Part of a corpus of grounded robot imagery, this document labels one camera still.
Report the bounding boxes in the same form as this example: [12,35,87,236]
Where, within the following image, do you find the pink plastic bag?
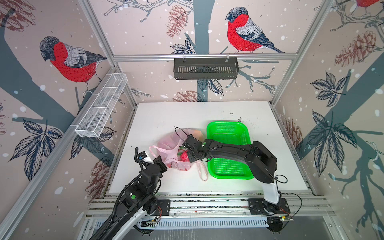
[149,129,209,182]

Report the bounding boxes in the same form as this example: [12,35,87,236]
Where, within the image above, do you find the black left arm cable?
[133,146,143,172]

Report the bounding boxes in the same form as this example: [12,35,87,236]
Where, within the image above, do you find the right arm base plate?
[248,198,291,216]

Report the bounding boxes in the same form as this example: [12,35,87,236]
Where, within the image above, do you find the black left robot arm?
[91,161,167,240]

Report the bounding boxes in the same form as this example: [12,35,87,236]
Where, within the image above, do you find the black hanging wire basket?
[174,58,239,80]

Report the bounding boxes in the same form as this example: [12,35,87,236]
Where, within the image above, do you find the green plastic basket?
[207,121,254,180]

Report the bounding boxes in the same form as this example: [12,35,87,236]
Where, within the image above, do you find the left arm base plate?
[145,200,171,217]

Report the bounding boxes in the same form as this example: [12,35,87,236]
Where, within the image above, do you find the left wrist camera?
[138,151,153,165]

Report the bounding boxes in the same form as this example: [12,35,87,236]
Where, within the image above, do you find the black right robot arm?
[183,135,281,206]

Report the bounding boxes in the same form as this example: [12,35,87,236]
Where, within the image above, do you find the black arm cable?
[133,146,143,172]
[174,127,190,145]

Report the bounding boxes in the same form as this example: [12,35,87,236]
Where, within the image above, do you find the red dragon fruit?
[178,151,190,163]

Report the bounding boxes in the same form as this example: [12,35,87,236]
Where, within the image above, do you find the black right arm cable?
[174,127,190,145]

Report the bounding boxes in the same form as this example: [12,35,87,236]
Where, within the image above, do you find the white wire mesh shelf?
[75,73,128,138]

